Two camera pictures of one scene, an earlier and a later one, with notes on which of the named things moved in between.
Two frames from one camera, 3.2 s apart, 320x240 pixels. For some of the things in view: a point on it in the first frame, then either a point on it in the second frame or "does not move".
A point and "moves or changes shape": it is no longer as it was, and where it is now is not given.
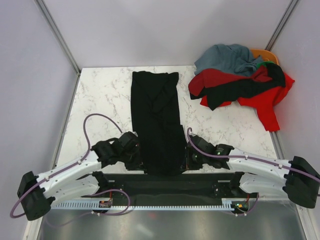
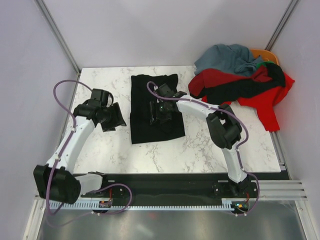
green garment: x=264 y=63 does not move
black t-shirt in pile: x=223 y=90 does not move
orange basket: x=266 y=55 does not move
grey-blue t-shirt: x=230 y=58 does not move
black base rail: x=172 y=187 does not move
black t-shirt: x=155 y=116 moves or changes shape
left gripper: x=137 y=165 → x=106 y=127
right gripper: x=190 y=165 → x=154 y=106
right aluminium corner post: x=282 y=24 does not move
